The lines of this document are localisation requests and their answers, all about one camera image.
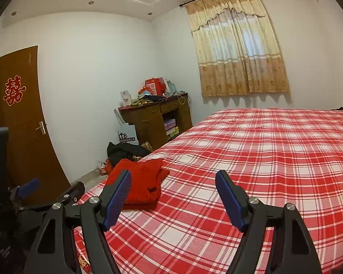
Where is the black clothes heap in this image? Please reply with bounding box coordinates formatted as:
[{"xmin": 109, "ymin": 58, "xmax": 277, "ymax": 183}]
[{"xmin": 107, "ymin": 142, "xmax": 150, "ymax": 166}]

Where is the red knitted sweater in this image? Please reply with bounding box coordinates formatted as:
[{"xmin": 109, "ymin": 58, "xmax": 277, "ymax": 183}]
[{"xmin": 105, "ymin": 158, "xmax": 170, "ymax": 205}]

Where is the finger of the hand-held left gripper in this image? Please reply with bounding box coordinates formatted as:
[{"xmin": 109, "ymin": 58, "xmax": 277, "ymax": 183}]
[
  {"xmin": 8, "ymin": 178, "xmax": 41, "ymax": 206},
  {"xmin": 50, "ymin": 181, "xmax": 86, "ymax": 206}
]

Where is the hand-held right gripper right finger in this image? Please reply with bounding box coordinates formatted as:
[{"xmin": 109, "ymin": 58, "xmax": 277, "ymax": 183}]
[{"xmin": 215, "ymin": 170, "xmax": 322, "ymax": 274}]

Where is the brown wooden desk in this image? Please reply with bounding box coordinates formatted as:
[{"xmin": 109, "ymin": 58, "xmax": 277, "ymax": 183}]
[{"xmin": 118, "ymin": 93, "xmax": 193, "ymax": 150}]

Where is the olive clothes heap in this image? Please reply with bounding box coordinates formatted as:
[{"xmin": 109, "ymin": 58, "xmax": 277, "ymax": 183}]
[{"xmin": 131, "ymin": 95, "xmax": 166, "ymax": 108}]

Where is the red plaid bed sheet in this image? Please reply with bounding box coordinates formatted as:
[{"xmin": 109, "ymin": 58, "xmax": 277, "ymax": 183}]
[{"xmin": 73, "ymin": 108, "xmax": 343, "ymax": 274}]

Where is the red gift bag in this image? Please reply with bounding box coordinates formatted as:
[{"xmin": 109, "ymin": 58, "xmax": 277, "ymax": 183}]
[{"xmin": 144, "ymin": 77, "xmax": 166, "ymax": 96}]

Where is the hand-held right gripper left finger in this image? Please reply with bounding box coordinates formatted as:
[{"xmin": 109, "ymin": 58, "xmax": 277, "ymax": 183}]
[{"xmin": 24, "ymin": 170, "xmax": 132, "ymax": 274}]

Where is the beige patterned curtain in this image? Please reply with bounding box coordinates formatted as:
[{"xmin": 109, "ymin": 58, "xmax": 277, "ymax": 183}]
[{"xmin": 186, "ymin": 0, "xmax": 290, "ymax": 97}]

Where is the red white plastic bag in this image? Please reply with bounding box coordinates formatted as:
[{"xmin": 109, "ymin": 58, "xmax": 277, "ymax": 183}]
[{"xmin": 99, "ymin": 161, "xmax": 113, "ymax": 175}]

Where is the red paper door decal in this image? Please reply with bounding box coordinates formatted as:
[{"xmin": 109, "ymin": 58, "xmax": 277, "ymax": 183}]
[{"xmin": 3, "ymin": 76, "xmax": 26, "ymax": 106}]

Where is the brown wooden door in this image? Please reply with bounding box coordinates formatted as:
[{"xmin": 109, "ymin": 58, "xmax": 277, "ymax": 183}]
[{"xmin": 0, "ymin": 45, "xmax": 70, "ymax": 190}]

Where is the brown patterned cloth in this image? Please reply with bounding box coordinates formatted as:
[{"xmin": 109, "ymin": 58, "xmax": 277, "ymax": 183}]
[{"xmin": 131, "ymin": 142, "xmax": 154, "ymax": 162}]

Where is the white printed paper bag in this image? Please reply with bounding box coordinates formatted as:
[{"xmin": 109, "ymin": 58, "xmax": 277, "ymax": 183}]
[{"xmin": 114, "ymin": 108, "xmax": 139, "ymax": 146}]

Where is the white carton box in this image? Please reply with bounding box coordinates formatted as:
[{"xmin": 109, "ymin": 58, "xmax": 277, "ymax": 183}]
[{"xmin": 120, "ymin": 90, "xmax": 132, "ymax": 107}]

